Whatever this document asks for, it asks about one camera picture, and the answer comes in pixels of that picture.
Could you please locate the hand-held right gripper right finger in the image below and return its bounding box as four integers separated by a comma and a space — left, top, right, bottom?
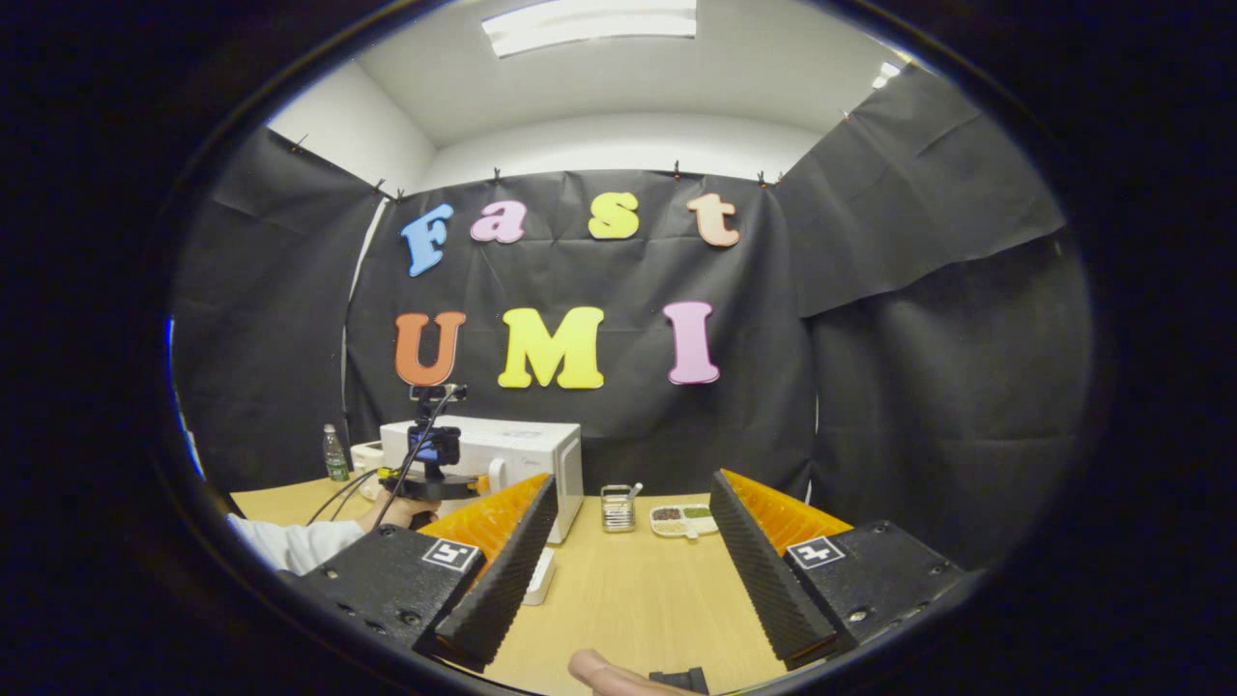
708, 469, 967, 673

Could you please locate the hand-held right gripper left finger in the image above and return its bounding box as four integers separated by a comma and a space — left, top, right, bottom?
290, 473, 561, 675

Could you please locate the white microwave oven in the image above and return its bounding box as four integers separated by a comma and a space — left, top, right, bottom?
380, 416, 585, 545

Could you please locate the white divided food tray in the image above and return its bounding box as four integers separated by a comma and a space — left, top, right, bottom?
649, 504, 719, 539

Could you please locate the white rectangular tray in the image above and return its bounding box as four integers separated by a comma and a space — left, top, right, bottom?
522, 547, 558, 607

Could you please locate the black backdrop cloth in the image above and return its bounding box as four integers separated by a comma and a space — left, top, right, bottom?
172, 66, 1093, 571

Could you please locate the long ceiling light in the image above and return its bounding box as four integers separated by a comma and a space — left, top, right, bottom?
481, 0, 699, 59

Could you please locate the black cable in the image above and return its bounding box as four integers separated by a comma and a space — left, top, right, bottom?
307, 468, 383, 528

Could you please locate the metal wire holder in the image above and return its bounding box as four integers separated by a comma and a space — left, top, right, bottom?
600, 483, 639, 534

